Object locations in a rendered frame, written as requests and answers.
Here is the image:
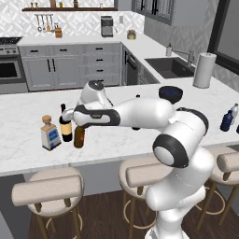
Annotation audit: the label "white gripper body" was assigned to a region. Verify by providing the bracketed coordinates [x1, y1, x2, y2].
[61, 108, 76, 124]

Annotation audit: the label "dark bottle with tan label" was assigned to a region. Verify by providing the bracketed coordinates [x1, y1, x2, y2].
[59, 103, 74, 144]

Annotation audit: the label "square bottle with blue label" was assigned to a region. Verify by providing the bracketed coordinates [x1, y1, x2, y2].
[40, 114, 63, 152]

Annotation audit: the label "brown glass bottle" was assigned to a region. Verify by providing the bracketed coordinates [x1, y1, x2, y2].
[73, 125, 86, 149]

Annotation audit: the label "grey cupboard run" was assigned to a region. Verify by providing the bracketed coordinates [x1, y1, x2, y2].
[18, 42, 122, 92]

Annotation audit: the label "steel oven with hob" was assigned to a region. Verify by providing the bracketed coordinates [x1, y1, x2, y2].
[0, 35, 29, 95]

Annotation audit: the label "beige bar stool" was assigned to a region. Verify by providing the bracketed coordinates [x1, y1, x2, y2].
[118, 155, 176, 239]
[195, 145, 239, 232]
[10, 166, 85, 239]

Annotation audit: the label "black dishwasher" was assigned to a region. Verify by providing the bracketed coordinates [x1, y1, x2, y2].
[122, 49, 140, 87]

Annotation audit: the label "brown knife block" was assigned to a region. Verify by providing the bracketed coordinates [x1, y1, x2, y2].
[53, 26, 63, 39]

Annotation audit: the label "grey cupboard under sink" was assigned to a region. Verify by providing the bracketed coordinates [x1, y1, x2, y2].
[137, 63, 161, 86]

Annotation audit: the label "grey coffee machine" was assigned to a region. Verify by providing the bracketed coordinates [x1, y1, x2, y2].
[100, 15, 115, 38]

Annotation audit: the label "tan jar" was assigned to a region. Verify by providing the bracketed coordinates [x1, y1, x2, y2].
[126, 29, 137, 41]

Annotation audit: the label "black bowl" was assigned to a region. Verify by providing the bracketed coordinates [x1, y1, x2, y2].
[158, 85, 184, 105]

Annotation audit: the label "dark wooden shelf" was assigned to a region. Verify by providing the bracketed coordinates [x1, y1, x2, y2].
[21, 7, 119, 13]

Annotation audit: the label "dark sink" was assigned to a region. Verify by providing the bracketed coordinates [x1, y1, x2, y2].
[144, 56, 196, 79]

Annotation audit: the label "white soap dispenser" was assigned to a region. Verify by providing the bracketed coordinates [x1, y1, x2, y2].
[165, 42, 174, 58]

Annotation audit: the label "grey tap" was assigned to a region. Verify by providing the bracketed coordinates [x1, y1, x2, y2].
[172, 48, 196, 67]

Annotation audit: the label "white paper towel roll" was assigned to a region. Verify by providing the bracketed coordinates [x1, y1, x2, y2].
[192, 51, 218, 90]

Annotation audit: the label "dark blue plastic bottle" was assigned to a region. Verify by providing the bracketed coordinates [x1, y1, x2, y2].
[219, 109, 234, 133]

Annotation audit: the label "black framed window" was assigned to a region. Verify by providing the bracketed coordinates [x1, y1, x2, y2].
[206, 0, 239, 77]

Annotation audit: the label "rail with hanging tools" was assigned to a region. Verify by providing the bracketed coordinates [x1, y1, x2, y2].
[34, 13, 55, 34]

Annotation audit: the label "grey wall cupboards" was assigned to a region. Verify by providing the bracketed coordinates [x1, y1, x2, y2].
[131, 0, 176, 27]

